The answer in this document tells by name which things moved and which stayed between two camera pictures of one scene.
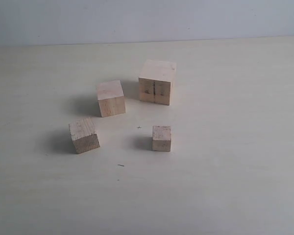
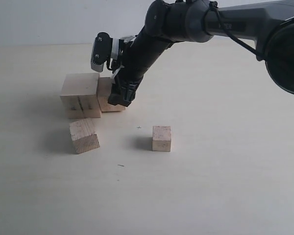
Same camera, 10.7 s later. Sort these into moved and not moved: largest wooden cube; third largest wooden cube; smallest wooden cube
Moved: largest wooden cube
Not moved: smallest wooden cube; third largest wooden cube
